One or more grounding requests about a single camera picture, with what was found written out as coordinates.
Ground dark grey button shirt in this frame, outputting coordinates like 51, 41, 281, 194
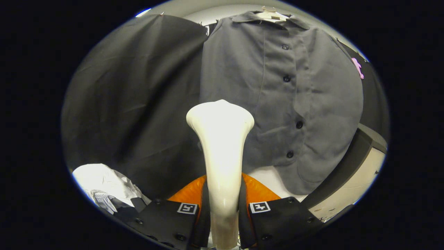
199, 10, 364, 195

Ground cream clothes hanger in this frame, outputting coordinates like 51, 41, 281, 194
255, 6, 290, 23

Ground grey cabinet with drawers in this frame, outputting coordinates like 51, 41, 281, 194
300, 123, 387, 223

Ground white garment steamer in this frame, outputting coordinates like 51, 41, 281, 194
186, 99, 255, 250

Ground striped cloth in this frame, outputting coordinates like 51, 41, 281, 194
91, 190, 119, 215

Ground white cloth pile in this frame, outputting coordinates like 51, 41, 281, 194
72, 163, 152, 209

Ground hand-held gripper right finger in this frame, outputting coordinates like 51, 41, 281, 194
239, 173, 325, 250

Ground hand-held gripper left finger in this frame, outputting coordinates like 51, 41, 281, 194
126, 175, 211, 250

